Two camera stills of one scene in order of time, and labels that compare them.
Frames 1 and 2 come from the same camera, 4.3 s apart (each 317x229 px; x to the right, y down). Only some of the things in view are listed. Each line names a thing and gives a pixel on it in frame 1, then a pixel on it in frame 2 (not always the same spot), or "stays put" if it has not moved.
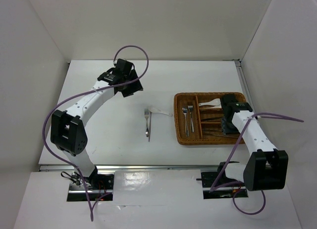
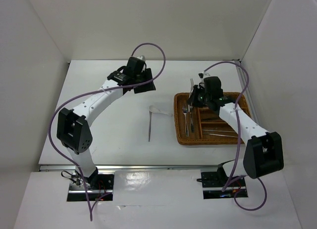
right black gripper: [225, 130] → [192, 100]
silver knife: [150, 114] stays put
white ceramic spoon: [155, 110] stays put
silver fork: [146, 114] → [192, 82]
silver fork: [190, 107] stays put
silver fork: [184, 110] stays put
